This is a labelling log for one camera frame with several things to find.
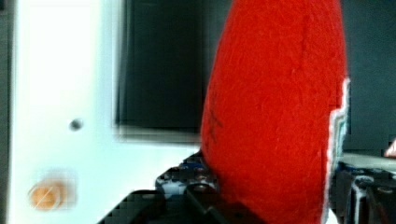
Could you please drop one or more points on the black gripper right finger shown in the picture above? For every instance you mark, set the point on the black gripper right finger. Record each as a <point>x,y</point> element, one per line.
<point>363,195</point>

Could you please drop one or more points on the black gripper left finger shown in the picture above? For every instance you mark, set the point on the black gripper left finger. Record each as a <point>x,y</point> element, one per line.
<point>184,194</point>

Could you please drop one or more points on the red ketchup bottle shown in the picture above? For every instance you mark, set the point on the red ketchup bottle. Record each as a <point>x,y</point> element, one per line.
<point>277,89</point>

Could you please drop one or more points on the black toaster oven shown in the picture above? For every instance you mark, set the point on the black toaster oven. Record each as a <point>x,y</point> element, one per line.
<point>167,52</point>

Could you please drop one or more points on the orange slice toy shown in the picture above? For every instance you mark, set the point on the orange slice toy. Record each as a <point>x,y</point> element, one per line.
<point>47,195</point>

